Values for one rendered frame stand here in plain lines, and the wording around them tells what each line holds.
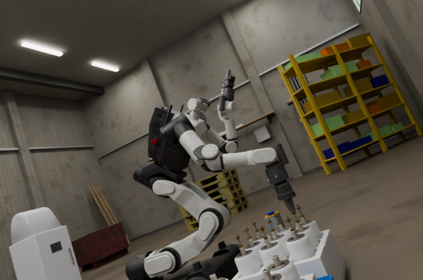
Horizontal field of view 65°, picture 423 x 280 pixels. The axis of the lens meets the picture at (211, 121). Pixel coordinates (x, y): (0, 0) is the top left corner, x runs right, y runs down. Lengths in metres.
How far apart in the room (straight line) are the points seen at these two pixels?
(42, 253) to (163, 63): 8.21
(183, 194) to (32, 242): 3.93
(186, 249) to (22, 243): 4.04
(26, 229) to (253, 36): 8.23
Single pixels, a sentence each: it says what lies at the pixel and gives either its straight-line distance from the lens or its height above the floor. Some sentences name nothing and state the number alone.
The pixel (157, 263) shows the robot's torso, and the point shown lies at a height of 0.29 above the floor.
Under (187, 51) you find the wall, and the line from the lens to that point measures 11.80.
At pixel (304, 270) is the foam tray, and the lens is 1.40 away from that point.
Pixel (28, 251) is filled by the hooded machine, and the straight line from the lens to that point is 5.71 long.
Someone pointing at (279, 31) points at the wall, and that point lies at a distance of 10.88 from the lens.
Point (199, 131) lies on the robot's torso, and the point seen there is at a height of 0.86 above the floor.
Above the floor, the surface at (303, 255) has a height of 0.19.
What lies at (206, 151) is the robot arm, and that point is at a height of 0.71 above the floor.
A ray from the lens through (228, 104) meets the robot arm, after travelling 2.15.
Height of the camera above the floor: 0.54
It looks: 11 degrees up
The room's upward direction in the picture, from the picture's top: 22 degrees counter-clockwise
